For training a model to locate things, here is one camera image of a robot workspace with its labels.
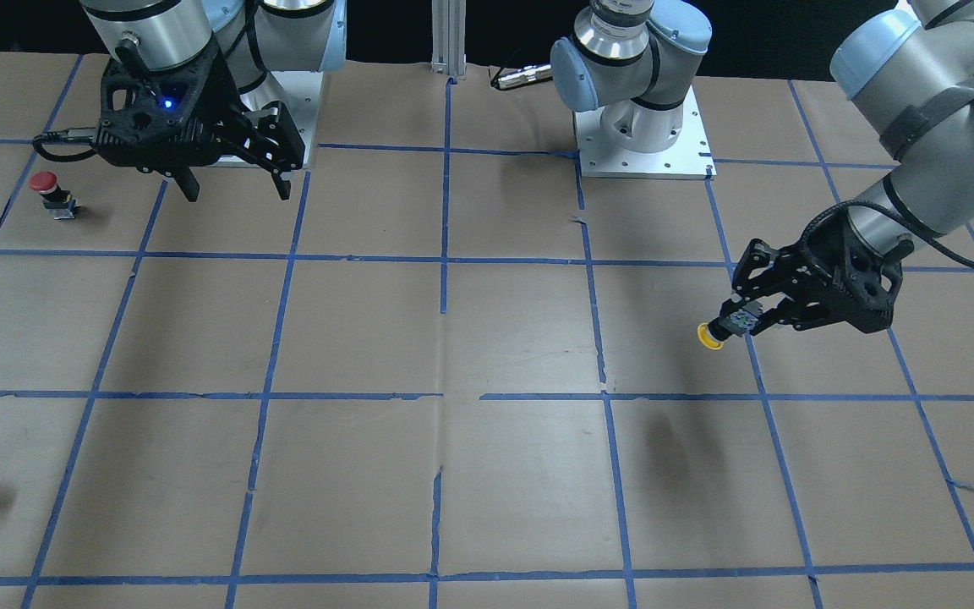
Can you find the aluminium frame post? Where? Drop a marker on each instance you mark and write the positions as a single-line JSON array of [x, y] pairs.
[[448, 38]]

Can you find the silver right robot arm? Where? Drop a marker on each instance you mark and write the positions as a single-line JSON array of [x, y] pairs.
[[259, 40]]

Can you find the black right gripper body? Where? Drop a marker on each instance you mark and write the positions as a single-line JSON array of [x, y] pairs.
[[228, 103]]

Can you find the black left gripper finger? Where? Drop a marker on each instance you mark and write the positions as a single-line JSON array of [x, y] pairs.
[[781, 314], [762, 271]]

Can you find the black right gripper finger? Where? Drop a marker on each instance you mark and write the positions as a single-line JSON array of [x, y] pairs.
[[267, 138], [186, 181]]

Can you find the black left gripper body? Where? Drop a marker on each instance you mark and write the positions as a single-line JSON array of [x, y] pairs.
[[818, 246]]

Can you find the red push button switch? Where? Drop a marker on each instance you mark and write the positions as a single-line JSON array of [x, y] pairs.
[[59, 202]]

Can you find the yellow push button switch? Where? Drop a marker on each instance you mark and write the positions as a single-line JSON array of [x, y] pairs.
[[735, 323]]

